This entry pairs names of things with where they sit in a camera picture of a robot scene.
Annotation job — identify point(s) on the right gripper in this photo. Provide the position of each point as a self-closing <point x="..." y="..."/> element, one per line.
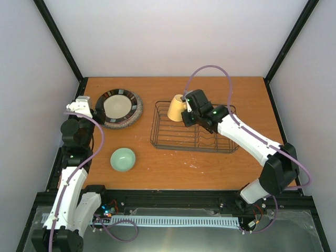
<point x="187" y="122"/>

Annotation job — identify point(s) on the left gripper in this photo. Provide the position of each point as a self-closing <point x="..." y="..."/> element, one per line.
<point x="101" y="115"/>

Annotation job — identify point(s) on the yellow ceramic mug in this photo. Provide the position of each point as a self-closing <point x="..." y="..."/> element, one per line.
<point x="177" y="106"/>

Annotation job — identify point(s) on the black wire dish rack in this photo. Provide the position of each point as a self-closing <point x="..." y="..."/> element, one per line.
<point x="169" y="135"/>

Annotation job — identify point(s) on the light green ceramic bowl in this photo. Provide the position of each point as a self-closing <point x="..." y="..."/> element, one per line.
<point x="123" y="159"/>

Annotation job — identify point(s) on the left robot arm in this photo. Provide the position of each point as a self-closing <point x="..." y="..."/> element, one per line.
<point x="72" y="211"/>

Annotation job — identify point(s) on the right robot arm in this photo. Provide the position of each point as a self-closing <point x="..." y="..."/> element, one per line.
<point x="279" y="167"/>

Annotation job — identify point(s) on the striped brown dinner plate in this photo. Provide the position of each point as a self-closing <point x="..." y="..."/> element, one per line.
<point x="118" y="105"/>

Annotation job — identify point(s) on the grey speckled plate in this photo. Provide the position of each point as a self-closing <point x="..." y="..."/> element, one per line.
<point x="126" y="124"/>

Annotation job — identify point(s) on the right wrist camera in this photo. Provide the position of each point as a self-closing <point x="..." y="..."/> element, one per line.
<point x="187" y="104"/>

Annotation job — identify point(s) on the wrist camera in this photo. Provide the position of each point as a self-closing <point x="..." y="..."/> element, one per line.
<point x="81" y="105"/>
<point x="187" y="104"/>

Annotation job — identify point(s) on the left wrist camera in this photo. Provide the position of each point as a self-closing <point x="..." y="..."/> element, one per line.
<point x="81" y="105"/>

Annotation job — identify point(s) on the black aluminium frame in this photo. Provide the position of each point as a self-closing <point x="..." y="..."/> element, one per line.
<point x="178" y="199"/>

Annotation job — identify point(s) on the light blue cable duct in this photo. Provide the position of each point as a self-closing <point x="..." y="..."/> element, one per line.
<point x="175" y="221"/>

